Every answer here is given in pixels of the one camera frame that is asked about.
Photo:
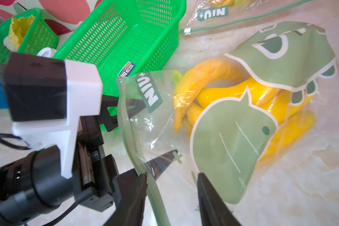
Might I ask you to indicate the empty green plastic basket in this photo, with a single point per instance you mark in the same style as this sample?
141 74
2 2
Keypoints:
144 33

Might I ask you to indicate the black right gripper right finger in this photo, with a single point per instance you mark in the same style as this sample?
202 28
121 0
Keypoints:
213 210

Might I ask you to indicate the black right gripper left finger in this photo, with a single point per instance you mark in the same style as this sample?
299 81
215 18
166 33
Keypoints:
131 208

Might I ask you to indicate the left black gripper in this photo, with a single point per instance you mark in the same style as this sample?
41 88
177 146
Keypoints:
97 183

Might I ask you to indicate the napa cabbage toy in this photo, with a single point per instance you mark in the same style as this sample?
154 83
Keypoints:
17 31

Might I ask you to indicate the green basket with vegetables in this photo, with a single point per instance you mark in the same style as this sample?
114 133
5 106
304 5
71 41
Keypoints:
29 31

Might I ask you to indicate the white lidded cup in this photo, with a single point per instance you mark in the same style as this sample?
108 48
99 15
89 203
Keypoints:
47 52

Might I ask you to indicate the zip bag of bananas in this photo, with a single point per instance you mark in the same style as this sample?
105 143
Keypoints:
208 15
231 114

